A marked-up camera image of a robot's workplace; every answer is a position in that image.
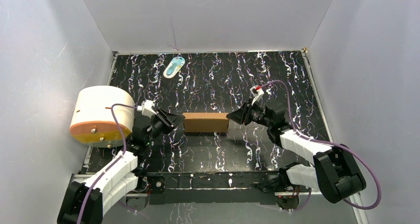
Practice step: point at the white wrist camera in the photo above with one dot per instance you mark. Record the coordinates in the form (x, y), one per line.
(257, 93)
(147, 108)

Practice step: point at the brown cardboard box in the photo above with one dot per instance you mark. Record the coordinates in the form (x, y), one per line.
(204, 122)

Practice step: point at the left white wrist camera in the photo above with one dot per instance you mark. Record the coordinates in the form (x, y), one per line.
(147, 108)

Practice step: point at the blue white blister package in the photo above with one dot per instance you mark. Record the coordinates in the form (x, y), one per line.
(174, 67)

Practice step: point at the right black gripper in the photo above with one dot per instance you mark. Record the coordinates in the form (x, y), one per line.
(241, 116)

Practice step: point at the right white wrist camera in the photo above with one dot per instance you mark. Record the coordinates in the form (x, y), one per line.
(257, 93)

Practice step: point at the aluminium front rail frame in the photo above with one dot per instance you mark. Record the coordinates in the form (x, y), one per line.
(219, 187)

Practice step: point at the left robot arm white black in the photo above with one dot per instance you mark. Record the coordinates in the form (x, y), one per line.
(88, 201)

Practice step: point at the white orange round container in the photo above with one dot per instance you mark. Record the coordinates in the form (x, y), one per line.
(92, 122)

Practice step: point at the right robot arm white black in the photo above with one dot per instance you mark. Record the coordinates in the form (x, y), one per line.
(332, 170)

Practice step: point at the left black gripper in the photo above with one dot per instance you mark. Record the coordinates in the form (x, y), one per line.
(165, 122)

